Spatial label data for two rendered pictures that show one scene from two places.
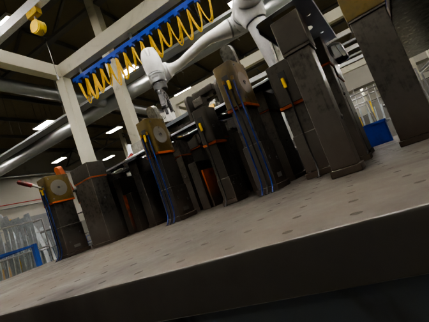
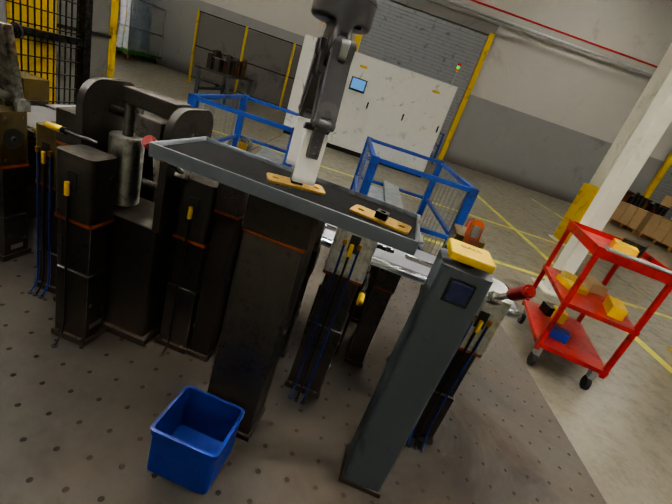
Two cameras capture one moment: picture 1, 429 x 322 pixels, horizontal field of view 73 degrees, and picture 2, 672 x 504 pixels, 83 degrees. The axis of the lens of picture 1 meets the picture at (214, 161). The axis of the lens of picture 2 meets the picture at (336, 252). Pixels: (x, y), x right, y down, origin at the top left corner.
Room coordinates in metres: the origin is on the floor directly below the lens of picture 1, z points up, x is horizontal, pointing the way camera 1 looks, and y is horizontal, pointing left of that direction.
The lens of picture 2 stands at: (2.06, -0.02, 1.30)
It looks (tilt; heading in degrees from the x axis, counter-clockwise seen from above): 23 degrees down; 154
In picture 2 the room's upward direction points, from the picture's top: 19 degrees clockwise
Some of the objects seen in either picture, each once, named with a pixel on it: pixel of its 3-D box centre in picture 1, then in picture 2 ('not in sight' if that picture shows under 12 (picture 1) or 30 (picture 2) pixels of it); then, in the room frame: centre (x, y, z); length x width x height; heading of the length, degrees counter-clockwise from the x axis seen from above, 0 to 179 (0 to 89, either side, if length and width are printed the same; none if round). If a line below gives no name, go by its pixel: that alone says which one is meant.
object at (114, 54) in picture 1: (136, 51); not in sight; (3.93, 0.51, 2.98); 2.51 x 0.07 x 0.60; 67
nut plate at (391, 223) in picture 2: not in sight; (381, 215); (1.63, 0.24, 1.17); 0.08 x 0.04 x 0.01; 50
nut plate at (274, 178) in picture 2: not in sight; (296, 180); (1.55, 0.14, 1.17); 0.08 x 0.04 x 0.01; 83
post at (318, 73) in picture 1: (316, 94); not in sight; (0.50, -0.21, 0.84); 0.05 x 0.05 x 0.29; 58
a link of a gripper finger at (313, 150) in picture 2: not in sight; (318, 139); (1.61, 0.13, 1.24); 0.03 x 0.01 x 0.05; 173
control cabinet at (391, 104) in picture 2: not in sight; (389, 106); (-5.98, 4.07, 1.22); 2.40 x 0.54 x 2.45; 68
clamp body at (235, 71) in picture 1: (249, 128); not in sight; (0.75, -0.11, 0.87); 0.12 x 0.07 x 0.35; 148
